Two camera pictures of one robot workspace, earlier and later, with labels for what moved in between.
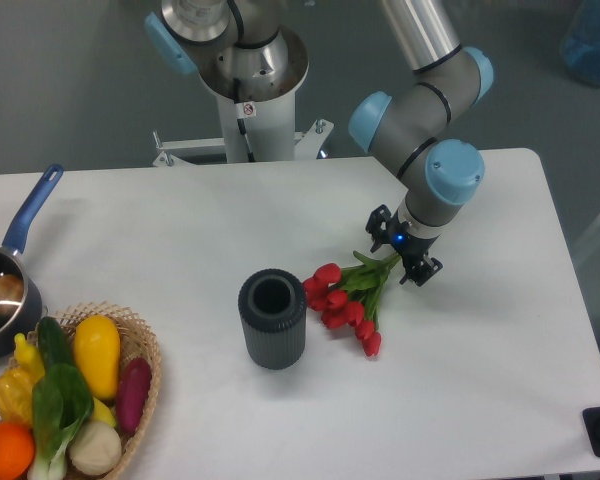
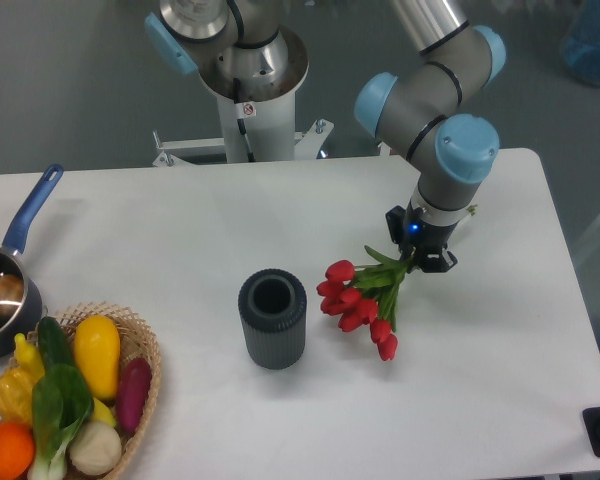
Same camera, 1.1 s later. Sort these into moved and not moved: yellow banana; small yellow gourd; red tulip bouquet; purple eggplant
Moved: red tulip bouquet
Not moved: small yellow gourd; purple eggplant; yellow banana
